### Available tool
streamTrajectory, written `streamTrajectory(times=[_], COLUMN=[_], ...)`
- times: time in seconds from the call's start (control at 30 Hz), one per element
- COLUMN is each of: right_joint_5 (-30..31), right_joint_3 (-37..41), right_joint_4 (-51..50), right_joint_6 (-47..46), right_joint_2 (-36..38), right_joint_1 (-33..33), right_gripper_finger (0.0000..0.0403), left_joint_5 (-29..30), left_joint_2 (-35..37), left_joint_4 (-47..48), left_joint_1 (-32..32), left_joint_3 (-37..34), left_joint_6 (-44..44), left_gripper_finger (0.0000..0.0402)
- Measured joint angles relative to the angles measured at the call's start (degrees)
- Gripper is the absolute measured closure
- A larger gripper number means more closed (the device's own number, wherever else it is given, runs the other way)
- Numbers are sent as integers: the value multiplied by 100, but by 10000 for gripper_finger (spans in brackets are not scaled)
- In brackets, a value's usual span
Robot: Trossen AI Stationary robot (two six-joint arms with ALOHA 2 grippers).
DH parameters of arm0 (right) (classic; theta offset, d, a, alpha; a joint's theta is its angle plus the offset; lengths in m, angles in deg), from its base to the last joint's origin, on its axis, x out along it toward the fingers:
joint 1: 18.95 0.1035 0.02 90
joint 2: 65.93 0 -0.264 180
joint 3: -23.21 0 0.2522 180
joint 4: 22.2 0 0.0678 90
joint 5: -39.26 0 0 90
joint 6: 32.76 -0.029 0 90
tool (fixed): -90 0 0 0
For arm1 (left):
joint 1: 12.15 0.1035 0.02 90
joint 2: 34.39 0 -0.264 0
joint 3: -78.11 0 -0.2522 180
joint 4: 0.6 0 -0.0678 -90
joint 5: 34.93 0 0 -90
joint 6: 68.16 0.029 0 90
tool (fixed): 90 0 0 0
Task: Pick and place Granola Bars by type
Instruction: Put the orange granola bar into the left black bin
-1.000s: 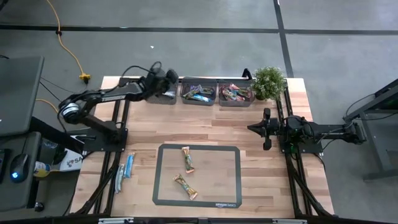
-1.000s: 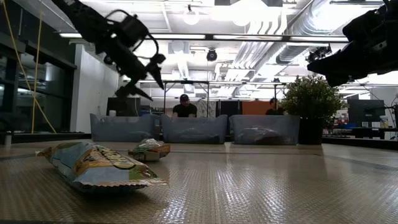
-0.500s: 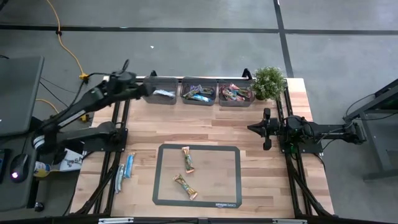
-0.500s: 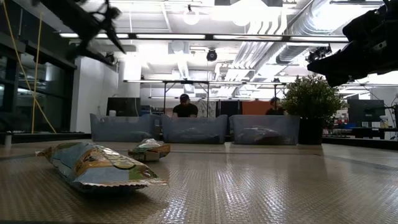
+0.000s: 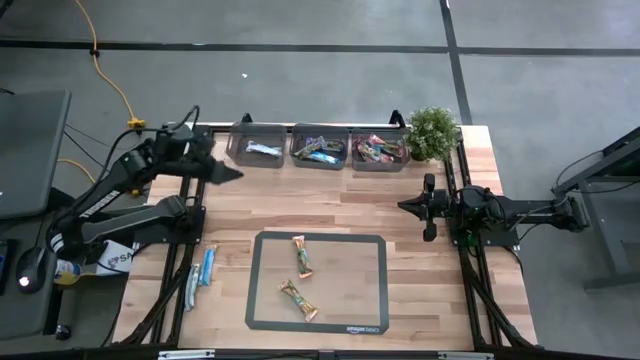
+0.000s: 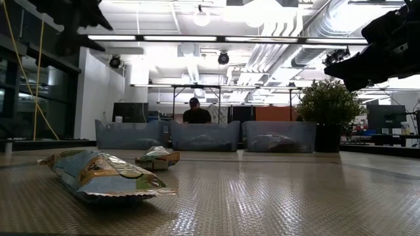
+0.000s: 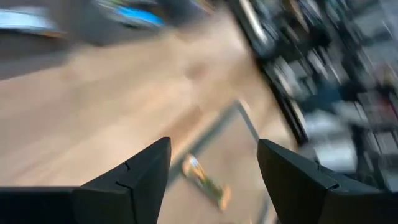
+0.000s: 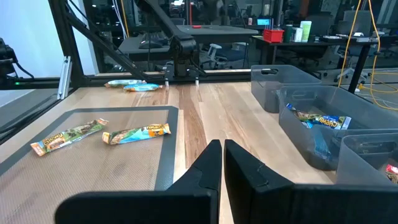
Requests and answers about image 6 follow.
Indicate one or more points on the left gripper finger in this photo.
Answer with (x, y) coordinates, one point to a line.
(87, 41)
(95, 14)

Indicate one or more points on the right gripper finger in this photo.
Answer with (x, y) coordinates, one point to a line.
(357, 70)

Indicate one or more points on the orange peanut butter granola bar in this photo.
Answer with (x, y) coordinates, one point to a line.
(105, 177)
(157, 159)

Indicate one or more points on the black track spotlight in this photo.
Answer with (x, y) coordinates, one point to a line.
(223, 58)
(334, 57)
(115, 61)

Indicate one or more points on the small green potted plant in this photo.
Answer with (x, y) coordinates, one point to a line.
(328, 105)

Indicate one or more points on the black computer monitor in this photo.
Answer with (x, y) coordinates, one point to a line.
(386, 116)
(130, 112)

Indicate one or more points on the white cup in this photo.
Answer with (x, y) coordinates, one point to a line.
(118, 119)

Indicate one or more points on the orange partition panel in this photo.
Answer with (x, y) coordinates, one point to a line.
(274, 114)

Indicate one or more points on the grey translucent plastic bin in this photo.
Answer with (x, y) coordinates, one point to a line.
(205, 132)
(131, 131)
(279, 131)

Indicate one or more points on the round ceiling lamp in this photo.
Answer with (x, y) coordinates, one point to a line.
(201, 18)

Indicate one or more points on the linear ceiling light fixture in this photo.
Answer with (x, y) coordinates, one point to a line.
(220, 39)

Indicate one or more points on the person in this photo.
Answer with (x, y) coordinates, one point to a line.
(196, 114)

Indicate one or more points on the small white cylinder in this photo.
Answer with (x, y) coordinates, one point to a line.
(8, 147)

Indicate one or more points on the black-bordered silicone baking mat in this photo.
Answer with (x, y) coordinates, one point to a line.
(262, 203)

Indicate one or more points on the silver ventilation duct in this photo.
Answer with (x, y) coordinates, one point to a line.
(331, 19)

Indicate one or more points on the black workbench frame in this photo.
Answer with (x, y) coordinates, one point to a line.
(197, 86)

